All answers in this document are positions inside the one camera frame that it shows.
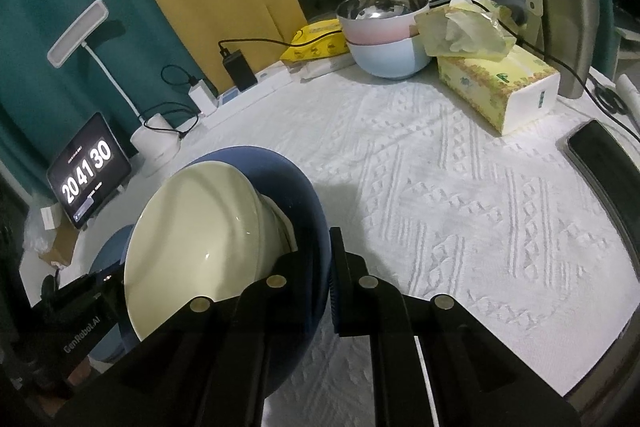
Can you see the pink metal-lined bowl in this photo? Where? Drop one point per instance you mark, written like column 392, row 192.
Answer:
column 380, row 32

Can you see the steel thermos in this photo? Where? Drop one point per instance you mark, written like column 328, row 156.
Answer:
column 570, row 17

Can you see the white wrapped pack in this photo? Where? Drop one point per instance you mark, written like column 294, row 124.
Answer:
column 325, row 67

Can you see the yellow tissue box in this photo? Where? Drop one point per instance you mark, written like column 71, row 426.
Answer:
column 500, row 82

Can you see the black charger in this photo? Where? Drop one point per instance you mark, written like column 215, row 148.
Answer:
column 240, row 69

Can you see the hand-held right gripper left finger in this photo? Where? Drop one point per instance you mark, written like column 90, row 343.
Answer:
column 280, row 302

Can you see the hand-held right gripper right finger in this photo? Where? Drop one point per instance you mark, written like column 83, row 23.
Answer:
column 345, row 287

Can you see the white power strip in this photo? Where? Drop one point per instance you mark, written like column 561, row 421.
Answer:
column 270, row 79

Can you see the yellow wipes pack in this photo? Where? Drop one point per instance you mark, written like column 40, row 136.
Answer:
column 315, row 39

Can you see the tablet with clock display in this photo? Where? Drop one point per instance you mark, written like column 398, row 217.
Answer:
column 90, row 172

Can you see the white tube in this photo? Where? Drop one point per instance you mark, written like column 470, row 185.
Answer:
column 629, row 89

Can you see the cream bowl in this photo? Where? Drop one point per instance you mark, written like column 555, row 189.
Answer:
column 200, row 232

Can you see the white charger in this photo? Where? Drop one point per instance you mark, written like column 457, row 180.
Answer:
column 205, row 97

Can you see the black smartphone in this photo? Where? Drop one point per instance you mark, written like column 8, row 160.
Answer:
column 595, row 147

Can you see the light blue bowl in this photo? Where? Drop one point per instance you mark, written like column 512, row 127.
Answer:
column 390, row 59

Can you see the white desk lamp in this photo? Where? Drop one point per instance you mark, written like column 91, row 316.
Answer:
column 155, row 142

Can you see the clear plastic bag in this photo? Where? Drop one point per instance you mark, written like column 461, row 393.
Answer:
column 32, row 237

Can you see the large blue plate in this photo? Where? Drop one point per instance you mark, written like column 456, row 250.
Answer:
column 107, row 252

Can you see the small white box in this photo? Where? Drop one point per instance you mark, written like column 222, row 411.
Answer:
column 50, row 219

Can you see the cardboard box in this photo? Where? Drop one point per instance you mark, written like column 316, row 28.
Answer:
column 62, row 247

